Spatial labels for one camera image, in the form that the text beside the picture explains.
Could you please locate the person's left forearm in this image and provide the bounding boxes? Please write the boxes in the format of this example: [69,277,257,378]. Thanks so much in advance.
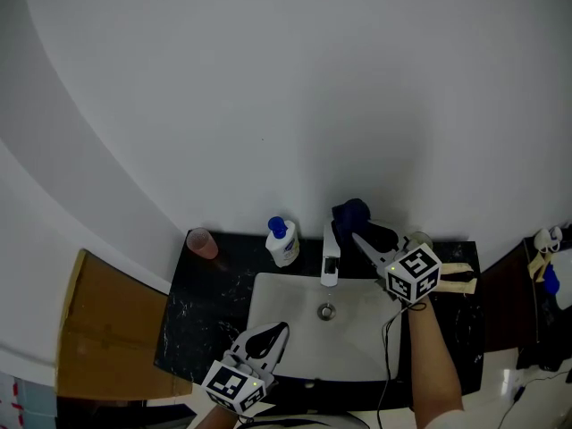
[190,401,239,429]

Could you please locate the chrome faucet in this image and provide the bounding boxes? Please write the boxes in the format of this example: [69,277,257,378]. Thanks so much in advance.
[320,221,343,288]

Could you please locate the small white sink basin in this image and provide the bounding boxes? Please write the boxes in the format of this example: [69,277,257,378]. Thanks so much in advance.
[553,248,572,311]

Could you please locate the dark wooden vanity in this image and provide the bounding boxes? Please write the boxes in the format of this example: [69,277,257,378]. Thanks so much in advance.
[479,233,572,356]

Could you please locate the dark blue cloth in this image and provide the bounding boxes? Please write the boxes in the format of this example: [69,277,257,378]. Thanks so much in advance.
[331,198,374,259]

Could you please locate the pink plastic cup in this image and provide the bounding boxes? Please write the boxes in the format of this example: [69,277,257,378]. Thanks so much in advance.
[185,226,220,260]

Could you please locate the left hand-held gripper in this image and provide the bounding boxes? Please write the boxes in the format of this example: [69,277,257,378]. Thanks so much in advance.
[201,321,290,414]

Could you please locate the green plastic cup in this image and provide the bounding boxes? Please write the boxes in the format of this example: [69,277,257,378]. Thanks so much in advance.
[408,231,434,250]

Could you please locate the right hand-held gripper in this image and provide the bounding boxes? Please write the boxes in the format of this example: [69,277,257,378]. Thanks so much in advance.
[350,222,443,305]

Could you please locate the person's white shirt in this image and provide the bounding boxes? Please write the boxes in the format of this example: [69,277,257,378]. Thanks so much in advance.
[235,401,467,429]

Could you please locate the black bag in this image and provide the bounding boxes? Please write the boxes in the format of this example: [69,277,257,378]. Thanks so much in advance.
[515,343,572,374]

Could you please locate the person's right forearm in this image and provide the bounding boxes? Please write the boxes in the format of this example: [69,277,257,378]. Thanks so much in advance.
[408,294,466,429]

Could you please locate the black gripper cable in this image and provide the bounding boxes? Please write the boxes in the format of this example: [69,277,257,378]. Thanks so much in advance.
[376,300,428,429]

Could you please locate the cream squeeze tube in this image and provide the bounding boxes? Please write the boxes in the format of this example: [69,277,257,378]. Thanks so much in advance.
[439,261,477,277]
[434,276,476,296]

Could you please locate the pale board with red tape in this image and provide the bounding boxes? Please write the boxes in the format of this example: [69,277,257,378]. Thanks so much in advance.
[0,370,57,429]

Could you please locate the brown cardboard box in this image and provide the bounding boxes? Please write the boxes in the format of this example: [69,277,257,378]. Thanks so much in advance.
[55,248,194,403]

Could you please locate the black marble vanity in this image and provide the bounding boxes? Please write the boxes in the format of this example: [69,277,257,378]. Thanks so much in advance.
[154,230,484,413]

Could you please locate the white pump bottle blue cap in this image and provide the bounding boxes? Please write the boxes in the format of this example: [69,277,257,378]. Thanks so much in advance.
[265,215,301,269]

